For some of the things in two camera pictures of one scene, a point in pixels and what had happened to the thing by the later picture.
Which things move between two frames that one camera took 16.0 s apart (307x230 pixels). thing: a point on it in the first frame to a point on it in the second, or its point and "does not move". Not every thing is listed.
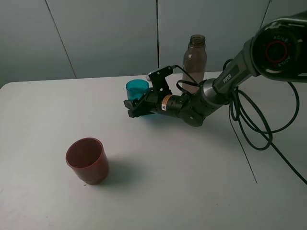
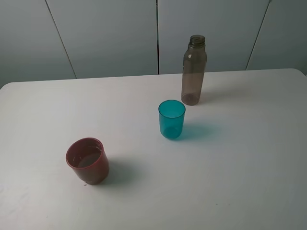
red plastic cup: x=88 y=157 does not move
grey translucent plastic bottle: x=195 y=62 does not move
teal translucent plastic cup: x=136 y=88 to x=171 y=117
